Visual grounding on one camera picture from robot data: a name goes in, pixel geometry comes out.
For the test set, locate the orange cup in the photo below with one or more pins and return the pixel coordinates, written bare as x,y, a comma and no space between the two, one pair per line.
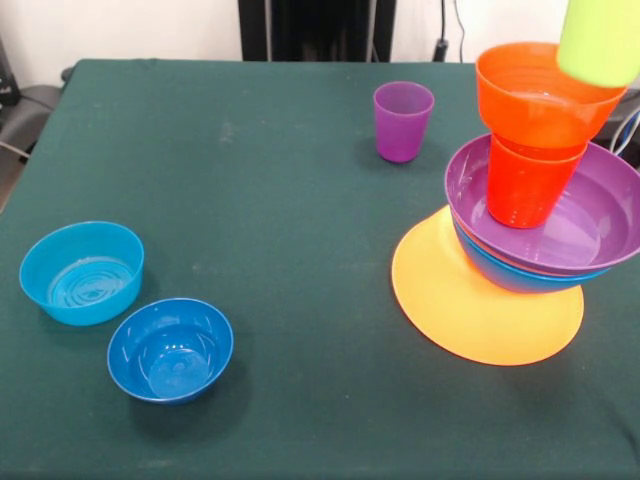
520,195

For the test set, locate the large light blue bowl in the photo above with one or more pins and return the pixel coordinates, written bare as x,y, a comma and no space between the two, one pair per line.
500,277

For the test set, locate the purple bowl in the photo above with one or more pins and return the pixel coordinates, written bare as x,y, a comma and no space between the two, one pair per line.
610,210

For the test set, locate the flat-bottomed light blue bowl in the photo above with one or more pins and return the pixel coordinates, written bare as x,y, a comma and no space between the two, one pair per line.
35,280

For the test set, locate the purple cup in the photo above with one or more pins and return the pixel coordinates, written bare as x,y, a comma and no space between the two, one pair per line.
400,140

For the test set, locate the large yellow-orange bowl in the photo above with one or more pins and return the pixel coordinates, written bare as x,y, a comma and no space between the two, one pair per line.
475,330

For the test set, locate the dark blue bowl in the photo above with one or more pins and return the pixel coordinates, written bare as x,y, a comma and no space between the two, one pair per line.
170,360

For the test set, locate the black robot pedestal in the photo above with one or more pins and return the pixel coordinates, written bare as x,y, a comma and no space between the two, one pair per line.
310,25

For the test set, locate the small orange bowl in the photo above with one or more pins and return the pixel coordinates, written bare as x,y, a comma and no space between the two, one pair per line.
520,115

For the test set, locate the green cup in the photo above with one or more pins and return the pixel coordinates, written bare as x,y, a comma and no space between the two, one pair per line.
600,45

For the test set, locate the dark green tablecloth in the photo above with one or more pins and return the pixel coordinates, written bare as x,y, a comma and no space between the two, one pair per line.
200,440

